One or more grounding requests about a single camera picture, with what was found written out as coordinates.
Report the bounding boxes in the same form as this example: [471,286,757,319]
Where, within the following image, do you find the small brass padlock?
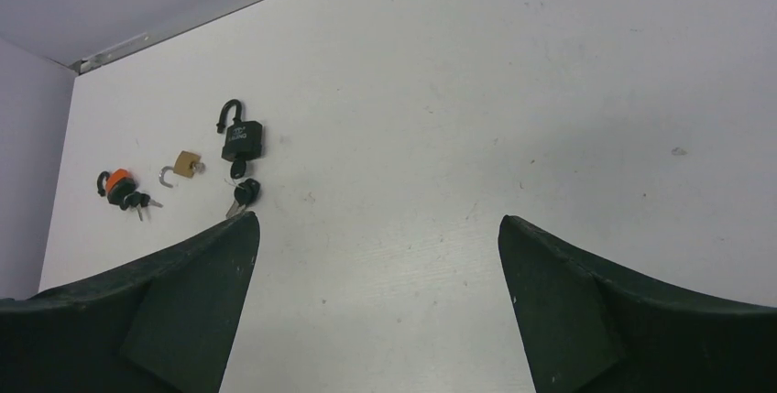
[158,150,205,188]

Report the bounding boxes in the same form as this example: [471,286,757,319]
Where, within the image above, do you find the large black padlock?
[216,99,263,162]

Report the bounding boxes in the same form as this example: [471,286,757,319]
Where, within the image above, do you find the small black-headed keys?
[119,191,163,222]

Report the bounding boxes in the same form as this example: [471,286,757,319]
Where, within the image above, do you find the aluminium table edge rail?
[68,0,264,75]

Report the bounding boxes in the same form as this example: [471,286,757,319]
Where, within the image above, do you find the orange and black padlock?
[96,169,137,208]

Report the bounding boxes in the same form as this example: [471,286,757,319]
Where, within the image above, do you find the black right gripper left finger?
[1,212,260,392]

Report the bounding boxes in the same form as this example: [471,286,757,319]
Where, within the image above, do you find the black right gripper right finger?
[498,216,776,392]

